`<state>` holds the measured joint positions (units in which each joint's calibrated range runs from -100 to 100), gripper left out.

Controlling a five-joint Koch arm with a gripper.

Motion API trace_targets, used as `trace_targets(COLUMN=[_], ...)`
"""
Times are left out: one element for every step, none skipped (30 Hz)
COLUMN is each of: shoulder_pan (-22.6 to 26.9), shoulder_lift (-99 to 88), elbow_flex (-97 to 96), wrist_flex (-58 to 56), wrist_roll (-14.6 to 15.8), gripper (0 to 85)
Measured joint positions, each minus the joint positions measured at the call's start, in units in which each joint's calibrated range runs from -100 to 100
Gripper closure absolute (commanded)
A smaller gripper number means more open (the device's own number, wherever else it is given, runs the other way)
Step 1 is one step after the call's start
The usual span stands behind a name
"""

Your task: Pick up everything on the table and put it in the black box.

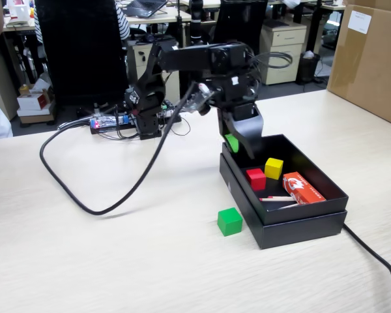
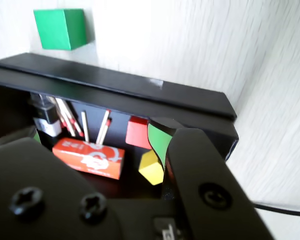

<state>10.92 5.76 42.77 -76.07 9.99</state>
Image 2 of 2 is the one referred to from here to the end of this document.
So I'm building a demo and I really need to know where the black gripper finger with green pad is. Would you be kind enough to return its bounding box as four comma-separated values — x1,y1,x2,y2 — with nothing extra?
146,116,274,240

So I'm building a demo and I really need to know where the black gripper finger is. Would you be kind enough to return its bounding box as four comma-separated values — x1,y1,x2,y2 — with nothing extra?
0,129,121,240

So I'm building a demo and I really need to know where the yellow wooden cube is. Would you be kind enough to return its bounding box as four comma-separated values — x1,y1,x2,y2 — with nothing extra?
138,149,165,186

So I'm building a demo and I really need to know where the red wooden cube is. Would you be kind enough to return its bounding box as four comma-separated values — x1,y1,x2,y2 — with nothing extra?
125,116,151,150

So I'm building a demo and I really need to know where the green wooden cube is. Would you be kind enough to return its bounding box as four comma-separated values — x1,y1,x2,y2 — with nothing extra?
33,8,88,51

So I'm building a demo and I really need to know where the black cardboard box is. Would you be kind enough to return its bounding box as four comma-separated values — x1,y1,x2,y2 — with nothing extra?
0,66,240,201

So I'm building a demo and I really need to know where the orange matchbox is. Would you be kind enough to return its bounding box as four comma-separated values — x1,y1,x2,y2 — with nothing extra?
51,137,126,180

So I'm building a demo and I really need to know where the wooden match red head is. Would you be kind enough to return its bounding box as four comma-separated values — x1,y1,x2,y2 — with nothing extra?
99,117,113,146
95,109,111,145
80,111,91,143
64,101,85,138
59,99,82,134
54,97,77,138

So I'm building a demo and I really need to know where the long black power cable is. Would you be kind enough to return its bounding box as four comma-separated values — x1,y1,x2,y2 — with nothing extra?
251,201,300,218

